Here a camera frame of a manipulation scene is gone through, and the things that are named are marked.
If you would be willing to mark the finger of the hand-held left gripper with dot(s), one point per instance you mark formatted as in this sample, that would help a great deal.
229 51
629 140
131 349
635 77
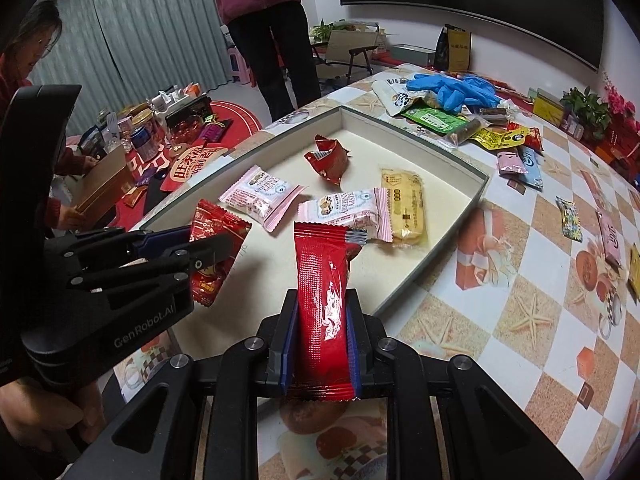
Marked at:
165 237
210 252

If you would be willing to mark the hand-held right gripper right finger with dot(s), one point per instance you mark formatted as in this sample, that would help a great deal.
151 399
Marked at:
354 355

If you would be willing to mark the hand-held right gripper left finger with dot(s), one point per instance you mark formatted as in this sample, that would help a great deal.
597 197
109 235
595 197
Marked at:
287 360

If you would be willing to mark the red patterned snack packet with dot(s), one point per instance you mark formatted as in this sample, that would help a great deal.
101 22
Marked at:
215 225

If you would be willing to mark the long red snack packet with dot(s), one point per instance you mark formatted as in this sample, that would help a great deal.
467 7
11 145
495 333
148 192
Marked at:
320 300

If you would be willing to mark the pink and white snack packet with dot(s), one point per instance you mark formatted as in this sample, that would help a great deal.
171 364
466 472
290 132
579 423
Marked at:
260 197
345 212

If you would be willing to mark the dark red crinkled snack packet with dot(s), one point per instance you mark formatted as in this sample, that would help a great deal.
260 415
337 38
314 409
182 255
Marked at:
330 160

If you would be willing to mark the yellow cake packet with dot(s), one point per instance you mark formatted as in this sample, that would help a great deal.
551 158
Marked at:
405 200

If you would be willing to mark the grey shallow box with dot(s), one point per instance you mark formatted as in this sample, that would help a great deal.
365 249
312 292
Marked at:
360 140

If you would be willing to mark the person's left hand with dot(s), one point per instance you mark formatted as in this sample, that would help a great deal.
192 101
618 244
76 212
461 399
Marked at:
40 412

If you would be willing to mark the brown cardboard box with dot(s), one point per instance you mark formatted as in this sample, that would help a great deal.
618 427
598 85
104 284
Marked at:
105 182

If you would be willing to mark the red cardboard sign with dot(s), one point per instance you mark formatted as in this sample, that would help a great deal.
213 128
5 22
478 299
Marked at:
195 167

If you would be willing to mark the blue drink can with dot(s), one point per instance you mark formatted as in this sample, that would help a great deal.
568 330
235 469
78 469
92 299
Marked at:
145 145

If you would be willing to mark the purple snack packet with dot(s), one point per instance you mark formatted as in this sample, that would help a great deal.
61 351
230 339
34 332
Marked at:
212 132

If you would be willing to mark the gold lid jar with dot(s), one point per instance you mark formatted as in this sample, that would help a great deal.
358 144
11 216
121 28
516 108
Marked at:
142 120

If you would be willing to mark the black snack tray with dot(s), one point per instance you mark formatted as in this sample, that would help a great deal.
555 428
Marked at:
187 112

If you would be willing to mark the red round table cloth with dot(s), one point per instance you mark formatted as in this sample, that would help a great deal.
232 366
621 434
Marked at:
235 115

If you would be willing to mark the grey curtain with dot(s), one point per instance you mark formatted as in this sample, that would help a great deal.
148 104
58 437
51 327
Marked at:
140 25

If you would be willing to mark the pink plastic stool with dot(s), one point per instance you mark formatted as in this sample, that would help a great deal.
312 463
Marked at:
237 60

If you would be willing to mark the white and blue snack bag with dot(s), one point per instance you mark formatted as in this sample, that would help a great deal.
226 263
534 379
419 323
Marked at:
395 95

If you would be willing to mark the green snack packet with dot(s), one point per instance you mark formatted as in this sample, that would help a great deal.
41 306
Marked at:
435 120

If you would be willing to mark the brown bar in clear wrapper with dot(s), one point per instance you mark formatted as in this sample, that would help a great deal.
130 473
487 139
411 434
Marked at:
465 132

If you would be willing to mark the leafy green plant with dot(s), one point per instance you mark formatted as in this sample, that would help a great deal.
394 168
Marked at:
322 30

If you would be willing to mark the beige folding chair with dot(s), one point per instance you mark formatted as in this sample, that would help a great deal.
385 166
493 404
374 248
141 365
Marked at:
345 42

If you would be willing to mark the colourful patterned candy packet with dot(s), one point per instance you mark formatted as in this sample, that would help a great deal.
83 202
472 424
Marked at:
570 220

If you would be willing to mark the light blue snack packet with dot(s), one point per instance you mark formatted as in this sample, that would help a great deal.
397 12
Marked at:
531 167

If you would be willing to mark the yellow snack packet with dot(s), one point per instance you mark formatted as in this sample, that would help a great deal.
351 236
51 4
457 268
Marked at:
495 139

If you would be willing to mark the dark brown snack bar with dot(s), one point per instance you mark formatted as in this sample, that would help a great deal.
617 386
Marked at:
495 120
492 110

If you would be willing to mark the blue rubber glove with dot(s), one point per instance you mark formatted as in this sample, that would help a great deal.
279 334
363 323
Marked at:
467 92
427 82

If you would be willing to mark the pale pink snack packet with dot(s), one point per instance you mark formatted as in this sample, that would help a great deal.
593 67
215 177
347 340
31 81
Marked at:
610 240

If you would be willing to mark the small red snack packet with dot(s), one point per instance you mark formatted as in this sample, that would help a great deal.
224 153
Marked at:
532 137

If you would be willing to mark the grey-green flat box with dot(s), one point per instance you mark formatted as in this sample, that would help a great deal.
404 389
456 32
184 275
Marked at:
412 55

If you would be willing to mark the yellow box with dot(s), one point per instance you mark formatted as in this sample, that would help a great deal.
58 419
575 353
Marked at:
547 107

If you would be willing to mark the black and gold gift bag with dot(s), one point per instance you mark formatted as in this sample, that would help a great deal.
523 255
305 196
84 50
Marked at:
457 50

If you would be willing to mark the potted green plant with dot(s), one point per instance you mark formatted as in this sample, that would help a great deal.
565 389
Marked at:
585 107

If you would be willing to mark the red gift box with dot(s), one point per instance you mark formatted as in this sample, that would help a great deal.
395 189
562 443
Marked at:
620 135

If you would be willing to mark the pink artificial flowers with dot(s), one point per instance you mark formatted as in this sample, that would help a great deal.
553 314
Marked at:
620 102

